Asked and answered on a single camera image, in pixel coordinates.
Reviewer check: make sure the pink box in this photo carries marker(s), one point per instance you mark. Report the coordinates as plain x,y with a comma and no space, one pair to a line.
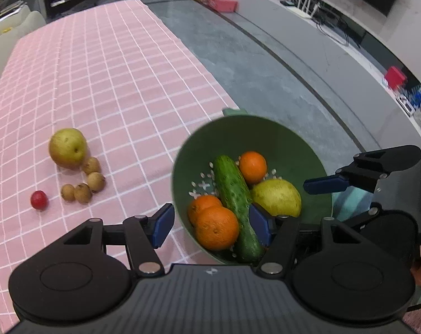
222,1

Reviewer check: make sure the white television console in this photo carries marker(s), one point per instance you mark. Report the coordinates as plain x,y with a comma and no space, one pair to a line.
266,17

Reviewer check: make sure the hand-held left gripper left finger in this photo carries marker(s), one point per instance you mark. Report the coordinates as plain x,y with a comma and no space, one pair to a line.
163,224

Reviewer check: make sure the orange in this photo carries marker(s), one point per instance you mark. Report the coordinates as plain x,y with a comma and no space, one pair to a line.
253,167
203,204
217,228

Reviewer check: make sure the red box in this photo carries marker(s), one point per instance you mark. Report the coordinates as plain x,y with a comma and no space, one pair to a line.
395,78

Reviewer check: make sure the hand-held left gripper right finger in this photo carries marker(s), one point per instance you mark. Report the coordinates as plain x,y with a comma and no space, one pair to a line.
261,224

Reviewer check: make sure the white router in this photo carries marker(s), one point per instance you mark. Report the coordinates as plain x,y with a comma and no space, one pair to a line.
308,7

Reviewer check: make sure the green cucumber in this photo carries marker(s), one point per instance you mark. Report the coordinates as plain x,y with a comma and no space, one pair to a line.
233,188

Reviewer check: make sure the pink checked tablecloth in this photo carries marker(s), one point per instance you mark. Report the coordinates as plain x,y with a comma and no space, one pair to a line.
109,76

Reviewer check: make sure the green colander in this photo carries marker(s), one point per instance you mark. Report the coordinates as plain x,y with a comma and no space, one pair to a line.
287,146

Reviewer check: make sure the red cherry tomato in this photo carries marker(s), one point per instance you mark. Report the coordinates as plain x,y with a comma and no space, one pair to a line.
39,200

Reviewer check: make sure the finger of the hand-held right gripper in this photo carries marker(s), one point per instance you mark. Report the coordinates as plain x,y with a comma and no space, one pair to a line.
365,217
327,184

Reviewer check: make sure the yellow-green pear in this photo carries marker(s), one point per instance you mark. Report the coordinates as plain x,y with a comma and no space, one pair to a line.
68,148
276,196

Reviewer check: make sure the brown longan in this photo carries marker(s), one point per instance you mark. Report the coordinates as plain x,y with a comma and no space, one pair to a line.
68,192
91,165
96,181
82,192

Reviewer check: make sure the beige sofa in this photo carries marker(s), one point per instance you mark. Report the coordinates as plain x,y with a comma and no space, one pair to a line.
8,31

